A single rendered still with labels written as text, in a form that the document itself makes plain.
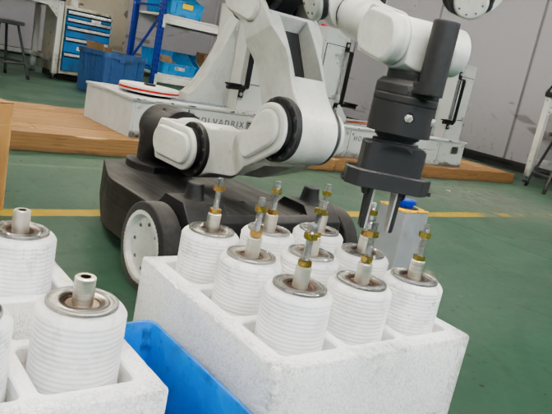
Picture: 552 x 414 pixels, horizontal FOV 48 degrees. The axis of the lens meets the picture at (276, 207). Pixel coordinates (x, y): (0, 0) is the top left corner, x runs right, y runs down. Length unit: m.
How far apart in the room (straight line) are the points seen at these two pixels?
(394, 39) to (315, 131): 0.54
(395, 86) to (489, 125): 5.89
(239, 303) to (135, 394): 0.28
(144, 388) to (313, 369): 0.23
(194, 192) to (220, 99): 2.03
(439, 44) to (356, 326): 0.39
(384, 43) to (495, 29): 6.06
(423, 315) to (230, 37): 2.56
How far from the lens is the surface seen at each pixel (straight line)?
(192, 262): 0.99
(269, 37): 1.40
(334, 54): 3.69
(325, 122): 1.35
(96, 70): 5.49
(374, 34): 0.87
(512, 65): 6.70
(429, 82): 0.82
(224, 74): 3.37
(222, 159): 1.53
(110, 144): 2.85
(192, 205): 1.35
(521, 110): 6.57
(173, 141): 1.64
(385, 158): 0.86
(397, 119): 0.84
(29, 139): 2.73
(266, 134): 1.32
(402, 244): 1.22
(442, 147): 4.53
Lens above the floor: 0.53
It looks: 13 degrees down
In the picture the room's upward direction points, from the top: 11 degrees clockwise
